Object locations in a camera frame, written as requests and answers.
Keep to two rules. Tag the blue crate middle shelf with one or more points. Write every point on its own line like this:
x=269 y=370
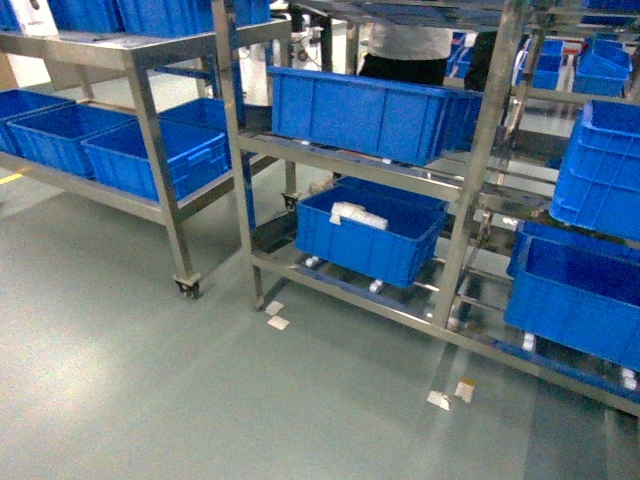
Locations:
x=403 y=122

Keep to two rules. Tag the steel shelf rack centre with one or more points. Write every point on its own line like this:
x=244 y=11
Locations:
x=475 y=202

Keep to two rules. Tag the white plastic bag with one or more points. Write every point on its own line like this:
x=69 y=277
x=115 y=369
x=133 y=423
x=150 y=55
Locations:
x=356 y=213

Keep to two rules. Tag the blue crate with white bag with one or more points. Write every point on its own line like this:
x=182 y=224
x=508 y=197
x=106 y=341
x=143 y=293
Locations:
x=393 y=255

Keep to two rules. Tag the blue crate lower right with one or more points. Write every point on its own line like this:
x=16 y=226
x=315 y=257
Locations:
x=582 y=299

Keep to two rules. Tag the steel trolley left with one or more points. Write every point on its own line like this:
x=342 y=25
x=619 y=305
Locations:
x=152 y=168

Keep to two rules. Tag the stacked blue crates right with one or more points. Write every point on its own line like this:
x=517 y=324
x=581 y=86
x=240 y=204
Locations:
x=598 y=182

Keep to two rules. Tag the blue crate on trolley middle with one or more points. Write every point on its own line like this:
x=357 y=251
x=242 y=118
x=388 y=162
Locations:
x=54 y=138

